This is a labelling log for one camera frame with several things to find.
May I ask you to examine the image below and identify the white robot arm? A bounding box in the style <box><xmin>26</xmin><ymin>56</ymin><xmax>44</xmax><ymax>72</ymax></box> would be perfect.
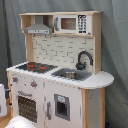
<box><xmin>0</xmin><ymin>84</ymin><xmax>35</xmax><ymax>128</ymax></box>

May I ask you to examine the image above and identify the wooden toy kitchen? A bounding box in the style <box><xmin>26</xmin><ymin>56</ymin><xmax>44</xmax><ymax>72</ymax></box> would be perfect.
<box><xmin>7</xmin><ymin>11</ymin><xmax>114</xmax><ymax>128</ymax></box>

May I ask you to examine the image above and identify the grey toy sink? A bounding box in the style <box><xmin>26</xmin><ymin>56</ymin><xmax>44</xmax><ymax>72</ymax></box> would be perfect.
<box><xmin>52</xmin><ymin>68</ymin><xmax>92</xmax><ymax>81</ymax></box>

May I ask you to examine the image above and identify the black toy faucet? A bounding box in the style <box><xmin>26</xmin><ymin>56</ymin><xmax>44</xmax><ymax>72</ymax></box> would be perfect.
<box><xmin>76</xmin><ymin>51</ymin><xmax>93</xmax><ymax>70</ymax></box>

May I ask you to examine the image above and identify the black toy stovetop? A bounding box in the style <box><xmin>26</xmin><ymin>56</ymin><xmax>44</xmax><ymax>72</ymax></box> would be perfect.
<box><xmin>18</xmin><ymin>62</ymin><xmax>55</xmax><ymax>73</ymax></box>

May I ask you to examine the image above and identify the right red stove knob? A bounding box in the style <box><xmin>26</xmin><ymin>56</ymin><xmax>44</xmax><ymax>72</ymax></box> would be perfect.
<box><xmin>31</xmin><ymin>81</ymin><xmax>37</xmax><ymax>87</ymax></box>

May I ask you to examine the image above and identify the red stove knob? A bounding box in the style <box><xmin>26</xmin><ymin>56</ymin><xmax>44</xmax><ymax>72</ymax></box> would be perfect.
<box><xmin>31</xmin><ymin>81</ymin><xmax>37</xmax><ymax>87</ymax></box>
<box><xmin>12</xmin><ymin>77</ymin><xmax>18</xmax><ymax>82</ymax></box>

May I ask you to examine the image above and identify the white fridge door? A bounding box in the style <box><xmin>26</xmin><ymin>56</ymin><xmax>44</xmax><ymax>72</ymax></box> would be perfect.
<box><xmin>45</xmin><ymin>82</ymin><xmax>82</xmax><ymax>128</ymax></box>

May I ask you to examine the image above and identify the toy microwave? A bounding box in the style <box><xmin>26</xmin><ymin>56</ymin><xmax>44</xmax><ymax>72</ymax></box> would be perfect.
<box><xmin>54</xmin><ymin>15</ymin><xmax>91</xmax><ymax>34</ymax></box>

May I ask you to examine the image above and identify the grey range hood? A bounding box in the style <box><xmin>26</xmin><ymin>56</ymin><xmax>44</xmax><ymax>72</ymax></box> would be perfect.
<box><xmin>24</xmin><ymin>16</ymin><xmax>53</xmax><ymax>34</ymax></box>

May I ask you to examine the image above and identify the left red stove knob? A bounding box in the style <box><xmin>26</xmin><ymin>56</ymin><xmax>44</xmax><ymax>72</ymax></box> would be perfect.
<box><xmin>12</xmin><ymin>77</ymin><xmax>18</xmax><ymax>82</ymax></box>

